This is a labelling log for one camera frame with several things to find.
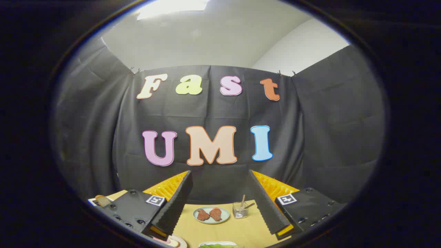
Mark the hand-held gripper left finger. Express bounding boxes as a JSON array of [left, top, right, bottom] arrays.
[[93, 170, 193, 241]]

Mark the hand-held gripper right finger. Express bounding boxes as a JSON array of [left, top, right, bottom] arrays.
[[248, 169, 347, 241]]

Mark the clear square utensil holder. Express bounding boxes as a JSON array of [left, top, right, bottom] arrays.
[[233, 201, 249, 219]]

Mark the round grey-white plate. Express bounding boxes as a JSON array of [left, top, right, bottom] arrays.
[[153, 234, 187, 248]]

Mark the pale green oval plate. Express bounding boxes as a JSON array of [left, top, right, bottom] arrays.
[[193, 206, 230, 225]]

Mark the white squarish plate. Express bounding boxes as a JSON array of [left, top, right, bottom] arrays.
[[198, 241, 238, 248]]

